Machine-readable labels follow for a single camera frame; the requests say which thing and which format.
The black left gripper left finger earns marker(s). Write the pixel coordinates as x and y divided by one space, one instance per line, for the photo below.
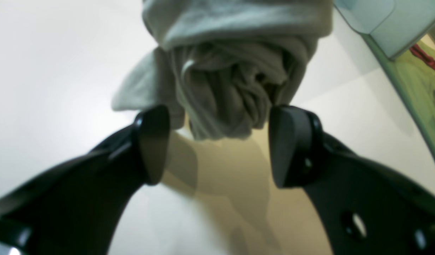
74 208

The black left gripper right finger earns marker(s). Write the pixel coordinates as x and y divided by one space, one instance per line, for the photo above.
366 208

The grey t-shirt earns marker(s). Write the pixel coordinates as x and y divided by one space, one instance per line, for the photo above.
224 63

